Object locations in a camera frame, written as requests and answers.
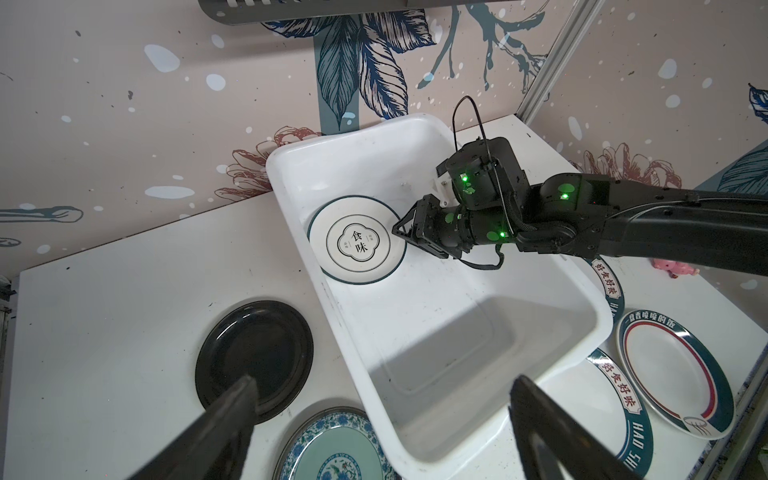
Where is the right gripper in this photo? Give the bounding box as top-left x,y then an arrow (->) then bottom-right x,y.
392,195 -> 516,259

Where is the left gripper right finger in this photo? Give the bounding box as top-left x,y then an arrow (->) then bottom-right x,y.
508,375 -> 637,480

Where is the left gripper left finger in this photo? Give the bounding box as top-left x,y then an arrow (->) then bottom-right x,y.
132,375 -> 258,479

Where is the white plate black line emblem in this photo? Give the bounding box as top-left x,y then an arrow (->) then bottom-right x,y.
307,195 -> 406,285

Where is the green red rim plate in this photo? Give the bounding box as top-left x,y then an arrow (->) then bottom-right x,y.
615,309 -> 735,440

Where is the small green rim plate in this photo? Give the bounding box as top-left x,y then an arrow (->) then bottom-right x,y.
589,257 -> 626,323

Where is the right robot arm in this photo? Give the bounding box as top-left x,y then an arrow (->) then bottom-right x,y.
392,173 -> 767,276

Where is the white plastic bin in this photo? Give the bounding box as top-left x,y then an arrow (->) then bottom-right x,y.
266,114 -> 612,479

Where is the large green rim plate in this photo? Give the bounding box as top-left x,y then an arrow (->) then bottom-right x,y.
587,349 -> 654,479

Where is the black round plate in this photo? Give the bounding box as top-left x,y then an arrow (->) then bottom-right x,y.
195,300 -> 314,424

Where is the teal floral patterned plate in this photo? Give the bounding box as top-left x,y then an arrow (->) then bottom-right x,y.
272,407 -> 400,480

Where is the pink toy pig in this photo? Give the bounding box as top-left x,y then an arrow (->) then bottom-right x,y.
651,258 -> 700,279

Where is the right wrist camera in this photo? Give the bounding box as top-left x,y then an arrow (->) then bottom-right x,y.
436,137 -> 531,210

